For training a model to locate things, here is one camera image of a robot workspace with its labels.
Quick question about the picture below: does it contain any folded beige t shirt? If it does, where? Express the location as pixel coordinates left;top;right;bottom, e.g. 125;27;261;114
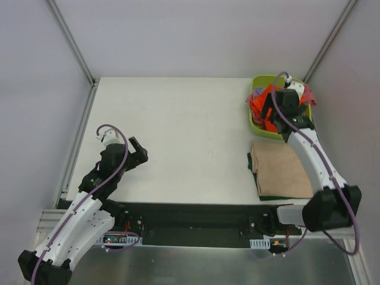
251;140;313;201

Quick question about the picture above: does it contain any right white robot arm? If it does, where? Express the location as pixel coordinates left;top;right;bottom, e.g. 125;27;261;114
261;88;362;235

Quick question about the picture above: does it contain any aluminium frame post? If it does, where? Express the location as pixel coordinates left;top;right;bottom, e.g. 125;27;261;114
46;0;96;84
303;0;360;83

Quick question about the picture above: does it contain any left aluminium frame post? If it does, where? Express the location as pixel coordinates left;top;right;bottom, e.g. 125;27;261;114
46;0;96;84

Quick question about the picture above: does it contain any right white cable duct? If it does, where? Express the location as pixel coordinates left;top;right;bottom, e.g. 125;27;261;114
249;238;271;250

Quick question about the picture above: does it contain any folded dark green t shirt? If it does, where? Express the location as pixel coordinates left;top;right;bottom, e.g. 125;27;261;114
247;153;313;201

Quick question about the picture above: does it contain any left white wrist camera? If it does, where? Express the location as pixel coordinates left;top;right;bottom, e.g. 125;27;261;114
96;130;122;148

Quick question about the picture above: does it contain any right aluminium frame post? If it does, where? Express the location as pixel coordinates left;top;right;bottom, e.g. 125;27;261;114
303;0;360;83

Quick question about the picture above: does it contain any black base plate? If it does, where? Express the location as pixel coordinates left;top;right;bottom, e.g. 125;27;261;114
56;199;309;247

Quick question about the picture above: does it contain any white cable duct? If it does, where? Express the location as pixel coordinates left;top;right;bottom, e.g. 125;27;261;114
95;235;143;246
249;238;271;250

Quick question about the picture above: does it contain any left aluminium table rail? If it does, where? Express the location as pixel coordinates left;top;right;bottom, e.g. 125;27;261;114
53;78;100;209

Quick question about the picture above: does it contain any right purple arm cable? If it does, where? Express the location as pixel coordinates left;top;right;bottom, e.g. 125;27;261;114
273;71;360;255

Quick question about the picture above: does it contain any green plastic basin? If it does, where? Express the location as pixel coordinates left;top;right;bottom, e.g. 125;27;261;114
246;75;316;140

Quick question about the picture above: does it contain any orange t shirt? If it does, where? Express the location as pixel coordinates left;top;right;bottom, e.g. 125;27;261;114
250;83;308;133

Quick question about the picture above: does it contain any lavender t shirt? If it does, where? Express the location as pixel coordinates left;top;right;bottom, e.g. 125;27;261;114
252;87;265;97

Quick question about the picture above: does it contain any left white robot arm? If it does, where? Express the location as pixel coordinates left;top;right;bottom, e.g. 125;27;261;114
18;135;148;284

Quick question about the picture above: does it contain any left white cable duct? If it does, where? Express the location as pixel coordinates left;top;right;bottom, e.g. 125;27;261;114
95;235;143;246

